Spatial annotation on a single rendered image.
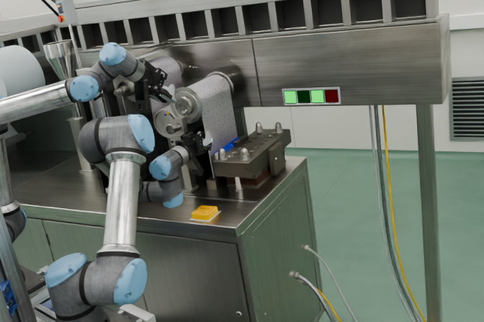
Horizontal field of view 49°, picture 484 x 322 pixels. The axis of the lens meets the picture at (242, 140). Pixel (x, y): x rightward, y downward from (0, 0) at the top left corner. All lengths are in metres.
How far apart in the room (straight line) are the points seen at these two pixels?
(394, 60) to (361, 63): 0.13
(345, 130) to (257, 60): 2.62
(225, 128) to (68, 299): 1.02
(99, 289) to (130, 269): 0.09
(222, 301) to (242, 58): 1.00
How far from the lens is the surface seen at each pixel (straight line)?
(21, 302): 1.74
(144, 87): 1.86
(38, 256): 2.67
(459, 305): 2.94
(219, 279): 2.03
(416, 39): 2.05
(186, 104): 2.07
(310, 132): 4.92
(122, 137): 1.55
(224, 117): 2.22
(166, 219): 1.99
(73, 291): 1.51
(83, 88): 1.65
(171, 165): 1.86
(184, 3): 2.41
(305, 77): 2.20
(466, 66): 4.45
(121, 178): 1.53
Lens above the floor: 1.72
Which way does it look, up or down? 18 degrees down
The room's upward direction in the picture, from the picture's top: 9 degrees counter-clockwise
